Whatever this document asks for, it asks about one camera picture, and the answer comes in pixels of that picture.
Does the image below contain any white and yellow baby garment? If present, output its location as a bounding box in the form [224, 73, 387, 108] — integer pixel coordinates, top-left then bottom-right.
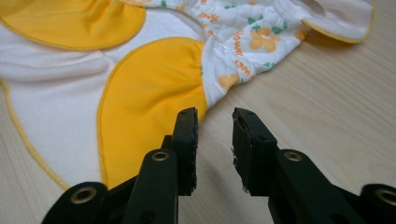
[0, 0, 375, 190]

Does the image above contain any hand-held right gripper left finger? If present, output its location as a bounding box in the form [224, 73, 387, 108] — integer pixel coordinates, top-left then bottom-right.
[121, 106, 199, 224]

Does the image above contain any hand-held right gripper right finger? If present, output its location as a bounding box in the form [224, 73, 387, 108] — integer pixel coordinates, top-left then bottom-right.
[232, 107, 368, 224]

